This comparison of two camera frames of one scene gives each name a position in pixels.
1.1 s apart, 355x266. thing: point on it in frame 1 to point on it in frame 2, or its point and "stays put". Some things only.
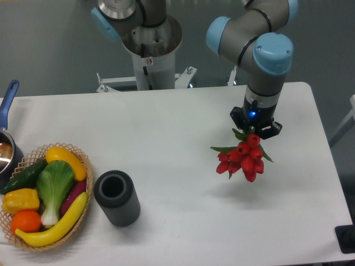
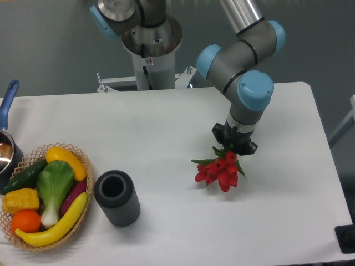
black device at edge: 345,235 stays put
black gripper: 255,117 to 232,136
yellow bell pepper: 19,200 stays put
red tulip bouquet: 247,155 to 224,168
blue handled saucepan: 11,160 stays put
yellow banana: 44,238 stays put
